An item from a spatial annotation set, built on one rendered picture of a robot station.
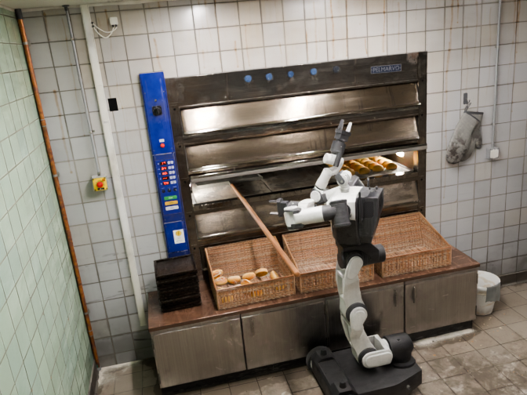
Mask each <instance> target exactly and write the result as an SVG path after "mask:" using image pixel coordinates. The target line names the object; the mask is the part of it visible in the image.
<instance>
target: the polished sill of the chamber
mask: <svg viewBox="0 0 527 395"><path fill-rule="evenodd" d="M417 176H418V172H417V171H415V170H412V171H407V172H397V173H392V174H386V175H382V176H372V177H366V178H361V179H360V180H361V182H362V183H363V185H366V184H367V178H369V184H371V183H381V182H386V181H392V180H396V179H406V178H412V177H417ZM338 186H339V184H338V183H337V182H335V183H328V185H327V186H326V188H327V189H329V190H330V189H332V188H335V187H338ZM314 187H315V186H309V187H300V188H295V189H289V190H280V191H275V192H269V193H264V194H254V195H249V196H243V197H244V199H246V201H247V202H248V203H250V202H256V201H266V200H271V199H275V198H285V197H291V196H296V195H301V194H310V193H311V191H312V189H313V188H314ZM240 204H243V203H242V201H241V200H240V198H239V197H233V198H228V199H223V200H218V201H208V202H202V203H197V204H193V209H194V212H195V211H200V210H206V209H211V208H220V207H225V206H231V205H240Z"/></svg>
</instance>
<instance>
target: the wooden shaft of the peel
mask: <svg viewBox="0 0 527 395"><path fill-rule="evenodd" d="M231 187H232V189H233V190H234V192H235V193H236V194H237V195H238V197H239V198H240V200H241V201H242V203H243V204H244V206H245V207H246V208H247V209H248V211H249V213H250V214H251V215H252V217H253V218H254V219H255V221H256V222H257V224H258V225H259V227H260V228H261V230H262V231H263V232H264V233H265V235H266V236H267V238H268V240H269V241H270V242H271V243H272V245H273V246H274V248H275V249H276V251H277V252H278V254H279V255H280V256H281V257H282V259H283V260H284V262H285V264H286V265H287V266H288V268H289V269H290V270H291V272H292V273H293V275H294V276H295V277H299V276H300V272H299V271H298V269H297V268H296V267H295V266H294V265H293V263H292V262H291V260H290V259H289V257H288V256H287V255H286V254H285V253H284V251H283V250H282V248H281V247H280V245H279V244H278V242H277V241H276V240H275V239H274V238H273V236H272V235H271V233H270V232H269V231H268V229H267V228H266V227H265V226H264V224H263V223H262V221H261V220H260V218H259V217H258V216H257V214H256V213H255V212H254V211H253V209H252V208H251V206H250V205H249V203H248V202H247V201H246V199H244V197H243V196H242V194H241V193H240V192H239V190H238V189H237V187H236V186H235V185H234V184H233V183H232V184H231Z"/></svg>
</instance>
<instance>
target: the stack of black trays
mask: <svg viewBox="0 0 527 395"><path fill-rule="evenodd" d="M197 272H198V269H197V266H196V263H195V261H194V256H193V253H192V254H188V255H180V256H175V257H171V258H166V259H158V260H154V274H155V279H156V284H157V292H158V301H159V306H161V311H162V312H163V313H167V312H171V311H175V310H182V309H186V308H190V307H194V306H200V305H201V304H202V300H201V296H200V295H201V292H200V288H199V279H198V275H197Z"/></svg>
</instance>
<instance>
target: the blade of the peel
mask: <svg viewBox="0 0 527 395"><path fill-rule="evenodd" d="M260 179H263V177H262V176H261V175H260V174H259V173H257V174H252V175H246V176H243V177H240V176H236V177H230V178H224V179H214V180H208V181H203V182H197V183H195V185H196V187H197V189H203V188H209V187H218V186H223V185H229V184H228V181H229V180H232V181H233V182H234V183H244V182H249V181H254V180H260Z"/></svg>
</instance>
